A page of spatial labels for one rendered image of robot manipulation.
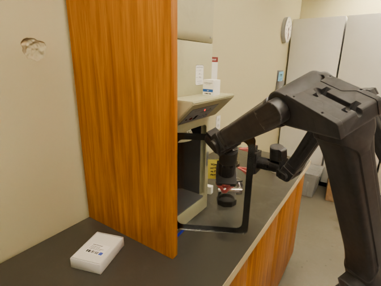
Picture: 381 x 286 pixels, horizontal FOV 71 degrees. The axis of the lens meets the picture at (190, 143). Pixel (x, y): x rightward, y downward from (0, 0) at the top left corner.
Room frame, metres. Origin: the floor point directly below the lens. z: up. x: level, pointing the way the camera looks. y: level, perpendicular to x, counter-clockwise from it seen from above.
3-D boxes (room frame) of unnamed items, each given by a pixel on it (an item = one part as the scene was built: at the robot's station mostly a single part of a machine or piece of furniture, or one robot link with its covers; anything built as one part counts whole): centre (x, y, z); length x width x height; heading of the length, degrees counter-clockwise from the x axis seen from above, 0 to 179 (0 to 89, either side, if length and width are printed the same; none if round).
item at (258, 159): (1.14, -0.33, 1.20); 0.07 x 0.07 x 0.10; 56
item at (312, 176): (3.36, -1.45, 0.17); 0.60 x 0.42 x 0.33; 54
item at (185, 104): (1.03, -0.05, 1.46); 0.32 x 0.12 x 0.10; 146
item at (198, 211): (0.92, -0.08, 1.19); 0.30 x 0.01 x 0.40; 84
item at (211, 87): (1.08, -0.08, 1.54); 0.05 x 0.05 x 0.06; 52
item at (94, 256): (0.83, 0.33, 0.96); 0.16 x 0.12 x 0.04; 164
